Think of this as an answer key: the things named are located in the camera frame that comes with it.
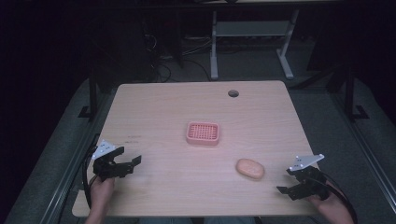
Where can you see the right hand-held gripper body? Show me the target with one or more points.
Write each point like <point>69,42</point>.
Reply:
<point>314,183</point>

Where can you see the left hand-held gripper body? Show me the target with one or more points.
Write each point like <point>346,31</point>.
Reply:
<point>107,169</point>

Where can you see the pink soap dish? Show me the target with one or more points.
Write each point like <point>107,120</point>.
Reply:
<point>203,133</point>

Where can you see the person's left hand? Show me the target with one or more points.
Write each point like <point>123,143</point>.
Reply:
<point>102,191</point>

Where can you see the person's right hand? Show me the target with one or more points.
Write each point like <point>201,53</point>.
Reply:
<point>330,207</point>

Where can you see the black metal stand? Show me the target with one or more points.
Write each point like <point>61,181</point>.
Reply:
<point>350,96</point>
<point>91,96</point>

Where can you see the aluminium rail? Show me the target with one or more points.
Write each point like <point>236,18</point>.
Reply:
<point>365,149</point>
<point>70,174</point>

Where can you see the white metal desk frame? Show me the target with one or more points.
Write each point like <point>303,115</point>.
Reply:
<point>249,29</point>

